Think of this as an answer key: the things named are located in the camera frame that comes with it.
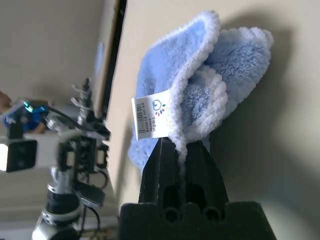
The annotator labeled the blue printed object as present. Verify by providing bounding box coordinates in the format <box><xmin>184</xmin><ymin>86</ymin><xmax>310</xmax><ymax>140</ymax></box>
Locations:
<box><xmin>0</xmin><ymin>109</ymin><xmax>45</xmax><ymax>134</ymax></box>

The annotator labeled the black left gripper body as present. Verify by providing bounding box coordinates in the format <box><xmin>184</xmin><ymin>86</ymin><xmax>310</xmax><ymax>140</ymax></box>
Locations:
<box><xmin>57</xmin><ymin>123</ymin><xmax>111</xmax><ymax>176</ymax></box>

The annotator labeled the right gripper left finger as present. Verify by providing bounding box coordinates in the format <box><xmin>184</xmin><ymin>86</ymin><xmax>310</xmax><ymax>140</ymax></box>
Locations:
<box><xmin>137</xmin><ymin>138</ymin><xmax>186</xmax><ymax>204</ymax></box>

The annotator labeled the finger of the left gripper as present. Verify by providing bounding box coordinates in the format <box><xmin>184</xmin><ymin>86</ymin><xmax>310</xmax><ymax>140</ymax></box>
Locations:
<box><xmin>74</xmin><ymin>184</ymin><xmax>106</xmax><ymax>208</ymax></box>

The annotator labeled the grey metal hooked stand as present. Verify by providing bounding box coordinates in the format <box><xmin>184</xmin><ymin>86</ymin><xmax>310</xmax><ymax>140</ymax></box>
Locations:
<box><xmin>70</xmin><ymin>77</ymin><xmax>94</xmax><ymax>126</ymax></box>

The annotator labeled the light blue embroidered towel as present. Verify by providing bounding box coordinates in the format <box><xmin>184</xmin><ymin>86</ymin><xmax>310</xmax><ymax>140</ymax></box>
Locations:
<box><xmin>127</xmin><ymin>9</ymin><xmax>275</xmax><ymax>191</ymax></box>

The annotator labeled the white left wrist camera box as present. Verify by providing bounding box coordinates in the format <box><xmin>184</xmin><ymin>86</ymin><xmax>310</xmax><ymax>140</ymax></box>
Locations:
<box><xmin>0</xmin><ymin>138</ymin><xmax>61</xmax><ymax>174</ymax></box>

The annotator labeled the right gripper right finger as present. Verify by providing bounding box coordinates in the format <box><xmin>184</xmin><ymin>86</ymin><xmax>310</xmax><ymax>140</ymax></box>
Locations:
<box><xmin>185</xmin><ymin>139</ymin><xmax>230</xmax><ymax>204</ymax></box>

